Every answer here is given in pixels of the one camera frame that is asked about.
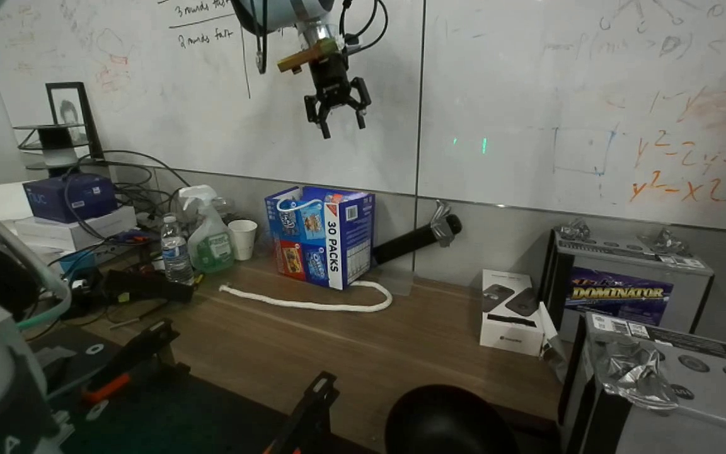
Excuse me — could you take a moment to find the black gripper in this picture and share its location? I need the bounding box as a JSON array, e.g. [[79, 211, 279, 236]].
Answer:
[[304, 54, 370, 139]]

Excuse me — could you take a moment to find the thick white rope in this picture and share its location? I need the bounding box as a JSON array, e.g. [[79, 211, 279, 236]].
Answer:
[[217, 280, 396, 314]]

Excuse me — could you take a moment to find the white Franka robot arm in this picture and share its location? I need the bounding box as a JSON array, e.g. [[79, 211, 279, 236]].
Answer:
[[232, 0, 391, 136]]

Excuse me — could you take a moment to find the blue snack pack box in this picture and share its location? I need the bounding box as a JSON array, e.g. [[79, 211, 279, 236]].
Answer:
[[264, 187, 376, 290]]

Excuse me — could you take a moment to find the white phone box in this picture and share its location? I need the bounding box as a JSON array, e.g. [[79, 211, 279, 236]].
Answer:
[[479, 270, 551, 356]]

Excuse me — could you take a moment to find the blue cardboard box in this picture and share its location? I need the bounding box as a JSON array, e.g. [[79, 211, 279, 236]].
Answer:
[[23, 173, 119, 222]]

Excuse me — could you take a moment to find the white paper cup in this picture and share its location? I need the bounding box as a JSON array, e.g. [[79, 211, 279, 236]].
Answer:
[[229, 220, 258, 261]]

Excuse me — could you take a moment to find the green spray bottle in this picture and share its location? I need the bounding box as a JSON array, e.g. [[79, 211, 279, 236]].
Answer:
[[179, 184, 234, 274]]

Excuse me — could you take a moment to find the clear water bottle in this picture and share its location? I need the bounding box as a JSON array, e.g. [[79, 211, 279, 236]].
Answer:
[[162, 213, 193, 285]]

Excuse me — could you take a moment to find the black frying pan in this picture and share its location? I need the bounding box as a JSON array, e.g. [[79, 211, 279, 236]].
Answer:
[[382, 383, 519, 454]]

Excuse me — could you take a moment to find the grey Dominator battery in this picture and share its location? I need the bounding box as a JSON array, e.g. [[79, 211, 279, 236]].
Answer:
[[539, 227, 713, 339]]

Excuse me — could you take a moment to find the grey battery near pan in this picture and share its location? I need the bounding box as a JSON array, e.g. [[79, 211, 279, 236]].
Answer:
[[556, 313, 726, 454]]

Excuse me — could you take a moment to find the brass camera mount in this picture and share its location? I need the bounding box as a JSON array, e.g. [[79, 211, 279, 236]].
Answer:
[[277, 44, 328, 72]]

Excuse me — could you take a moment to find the black tube on wall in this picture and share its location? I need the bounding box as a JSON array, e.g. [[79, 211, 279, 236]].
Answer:
[[374, 213, 462, 264]]

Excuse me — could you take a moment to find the black picture frame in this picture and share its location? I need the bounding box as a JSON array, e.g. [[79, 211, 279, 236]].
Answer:
[[45, 80, 104, 158]]

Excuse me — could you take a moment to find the orange handled tool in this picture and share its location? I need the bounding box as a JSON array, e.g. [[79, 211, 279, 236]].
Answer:
[[84, 373, 130, 406]]

